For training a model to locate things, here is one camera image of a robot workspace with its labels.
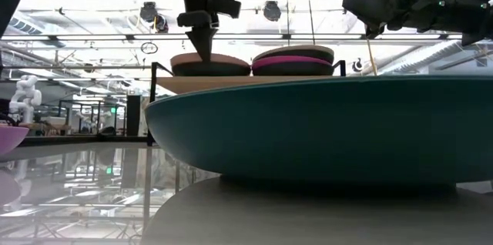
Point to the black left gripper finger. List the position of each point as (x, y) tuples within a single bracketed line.
[(203, 44)]

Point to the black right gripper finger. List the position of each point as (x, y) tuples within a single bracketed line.
[(377, 6), (374, 32)]

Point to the magenta plate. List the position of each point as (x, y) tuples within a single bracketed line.
[(285, 61)]

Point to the dark grey-blue plate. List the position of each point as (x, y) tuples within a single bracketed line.
[(292, 71)]

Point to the long ceiling light bar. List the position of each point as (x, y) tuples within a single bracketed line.
[(96, 37)]

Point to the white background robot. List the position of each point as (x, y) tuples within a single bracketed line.
[(25, 98)]

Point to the black tall cabinet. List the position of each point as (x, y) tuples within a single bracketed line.
[(133, 116)]

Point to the large teal plate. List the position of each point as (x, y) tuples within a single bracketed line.
[(327, 129)]

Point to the purple bowl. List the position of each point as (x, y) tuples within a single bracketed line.
[(11, 139)]

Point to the small round black fixture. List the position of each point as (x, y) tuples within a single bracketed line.
[(358, 65)]

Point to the pink plate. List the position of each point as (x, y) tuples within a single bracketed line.
[(227, 59)]

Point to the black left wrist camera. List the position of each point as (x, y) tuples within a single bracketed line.
[(227, 7)]

